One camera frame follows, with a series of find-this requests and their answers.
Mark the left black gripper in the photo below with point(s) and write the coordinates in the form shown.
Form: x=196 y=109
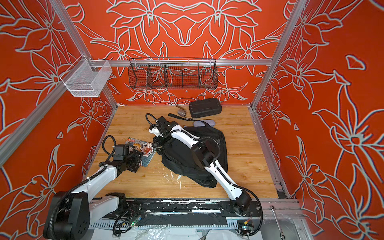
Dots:
x=137 y=155

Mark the dragon cover picture book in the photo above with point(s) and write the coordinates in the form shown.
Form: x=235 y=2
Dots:
x=146 y=148

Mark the black student backpack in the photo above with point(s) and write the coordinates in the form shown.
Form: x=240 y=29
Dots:
x=178 y=158

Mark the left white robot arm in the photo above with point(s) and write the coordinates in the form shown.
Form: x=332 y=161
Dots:
x=72 y=212

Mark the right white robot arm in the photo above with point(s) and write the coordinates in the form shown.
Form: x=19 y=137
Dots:
x=199 y=153

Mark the grey purple pouch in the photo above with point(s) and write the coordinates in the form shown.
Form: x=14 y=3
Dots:
x=204 y=123

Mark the black hard zip case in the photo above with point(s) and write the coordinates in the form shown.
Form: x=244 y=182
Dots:
x=204 y=108

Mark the green circuit board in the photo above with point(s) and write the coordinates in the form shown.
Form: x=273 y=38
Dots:
x=245 y=228

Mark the silver wrench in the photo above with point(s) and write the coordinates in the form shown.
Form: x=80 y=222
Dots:
x=282 y=235

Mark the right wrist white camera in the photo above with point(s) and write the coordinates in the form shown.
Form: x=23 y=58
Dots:
x=154 y=130

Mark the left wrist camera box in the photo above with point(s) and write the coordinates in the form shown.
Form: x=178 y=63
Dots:
x=121 y=152

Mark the black wire wall basket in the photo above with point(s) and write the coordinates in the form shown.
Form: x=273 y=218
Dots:
x=173 y=74

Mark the white wire mesh basket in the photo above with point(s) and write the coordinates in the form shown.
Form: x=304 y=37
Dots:
x=86 y=80

